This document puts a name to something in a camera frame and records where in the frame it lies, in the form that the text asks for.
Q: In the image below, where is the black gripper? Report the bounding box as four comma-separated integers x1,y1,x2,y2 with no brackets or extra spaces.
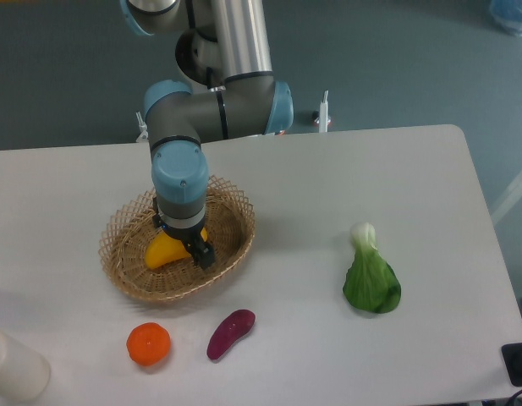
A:
152,196,215,270

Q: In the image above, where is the black device at edge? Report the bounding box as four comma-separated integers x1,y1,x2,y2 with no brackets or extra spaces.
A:
501,343,522,387

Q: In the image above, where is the woven wicker basket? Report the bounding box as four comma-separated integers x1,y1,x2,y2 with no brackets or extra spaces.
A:
99,175,256,304

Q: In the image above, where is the cream cylindrical bottle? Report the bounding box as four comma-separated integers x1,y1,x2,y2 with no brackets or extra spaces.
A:
0,331,51,403

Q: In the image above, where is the orange tangerine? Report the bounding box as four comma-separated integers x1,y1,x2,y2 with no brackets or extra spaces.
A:
126,322,172,367

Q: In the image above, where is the white frame at right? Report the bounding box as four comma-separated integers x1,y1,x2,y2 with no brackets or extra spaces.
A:
490,169,522,226

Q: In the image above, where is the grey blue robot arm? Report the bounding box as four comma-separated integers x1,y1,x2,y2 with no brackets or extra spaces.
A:
120,1,294,269

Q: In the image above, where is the green bok choy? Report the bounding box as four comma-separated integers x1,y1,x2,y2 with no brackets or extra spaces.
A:
342,222,402,314

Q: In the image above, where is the yellow mango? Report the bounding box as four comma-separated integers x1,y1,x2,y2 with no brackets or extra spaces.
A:
144,232,191,270

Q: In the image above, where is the purple sweet potato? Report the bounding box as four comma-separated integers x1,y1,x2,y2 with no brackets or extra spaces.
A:
206,309,256,361

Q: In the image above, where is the blue bag in background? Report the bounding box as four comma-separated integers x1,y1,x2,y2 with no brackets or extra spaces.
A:
489,0,522,37

